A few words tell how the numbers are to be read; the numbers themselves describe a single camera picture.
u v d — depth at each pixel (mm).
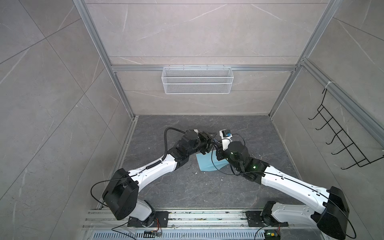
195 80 1005
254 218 731
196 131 773
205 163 924
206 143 683
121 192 417
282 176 483
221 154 657
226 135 625
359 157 605
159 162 521
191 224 729
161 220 733
